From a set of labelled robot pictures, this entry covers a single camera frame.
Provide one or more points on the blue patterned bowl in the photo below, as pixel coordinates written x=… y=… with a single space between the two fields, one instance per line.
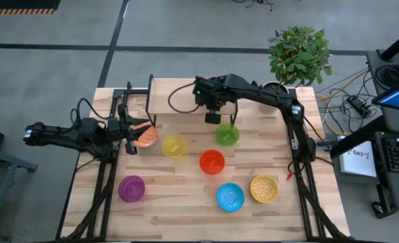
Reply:
x=230 y=197

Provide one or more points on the black mat with hazard stripes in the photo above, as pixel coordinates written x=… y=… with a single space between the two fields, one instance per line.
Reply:
x=17 y=5

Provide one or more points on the black pole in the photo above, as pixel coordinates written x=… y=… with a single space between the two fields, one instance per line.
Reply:
x=398 y=43

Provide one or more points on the black computer mouse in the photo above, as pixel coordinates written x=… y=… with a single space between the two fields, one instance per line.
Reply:
x=376 y=207

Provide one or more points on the grey computer desk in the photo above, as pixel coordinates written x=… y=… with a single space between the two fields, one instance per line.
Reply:
x=398 y=189

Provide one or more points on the patterned ceramic bowl yellow inside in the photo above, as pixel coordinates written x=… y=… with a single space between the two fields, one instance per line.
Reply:
x=264 y=189

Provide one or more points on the white plant pot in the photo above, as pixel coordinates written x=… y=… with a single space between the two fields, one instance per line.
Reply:
x=268 y=108

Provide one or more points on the yellow plastic bowl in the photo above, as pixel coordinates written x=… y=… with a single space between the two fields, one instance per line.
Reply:
x=173 y=146

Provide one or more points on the computer monitor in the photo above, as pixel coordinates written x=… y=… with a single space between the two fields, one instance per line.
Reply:
x=396 y=98

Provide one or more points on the black metal table frame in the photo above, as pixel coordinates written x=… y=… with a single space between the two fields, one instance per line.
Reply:
x=136 y=90

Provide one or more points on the grey metal stand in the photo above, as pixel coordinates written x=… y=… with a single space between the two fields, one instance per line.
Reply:
x=3 y=162

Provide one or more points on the green leafy plant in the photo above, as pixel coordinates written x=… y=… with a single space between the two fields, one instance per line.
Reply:
x=298 y=55

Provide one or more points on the teal ceramic bowl orange inside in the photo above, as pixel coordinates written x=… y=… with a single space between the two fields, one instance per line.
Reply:
x=148 y=139

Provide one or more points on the green plastic bowl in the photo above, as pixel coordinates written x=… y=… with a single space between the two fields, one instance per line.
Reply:
x=227 y=135

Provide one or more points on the orange plastic bowl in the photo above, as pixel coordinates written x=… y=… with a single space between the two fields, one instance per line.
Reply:
x=212 y=162

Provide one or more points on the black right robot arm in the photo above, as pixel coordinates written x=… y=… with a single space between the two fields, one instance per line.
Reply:
x=270 y=96

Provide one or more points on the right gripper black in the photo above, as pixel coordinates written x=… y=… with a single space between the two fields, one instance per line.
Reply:
x=216 y=91

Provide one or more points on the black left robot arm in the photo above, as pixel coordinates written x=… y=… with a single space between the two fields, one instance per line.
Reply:
x=57 y=135

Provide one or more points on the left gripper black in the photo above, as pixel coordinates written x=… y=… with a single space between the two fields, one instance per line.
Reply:
x=122 y=128

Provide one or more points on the purple plastic bowl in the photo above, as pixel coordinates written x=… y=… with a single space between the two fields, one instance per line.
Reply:
x=131 y=188

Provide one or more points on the black power strip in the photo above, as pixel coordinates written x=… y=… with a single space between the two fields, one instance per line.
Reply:
x=358 y=105

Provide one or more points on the wooden shelf with black legs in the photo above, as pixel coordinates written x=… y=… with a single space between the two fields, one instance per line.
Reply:
x=158 y=98

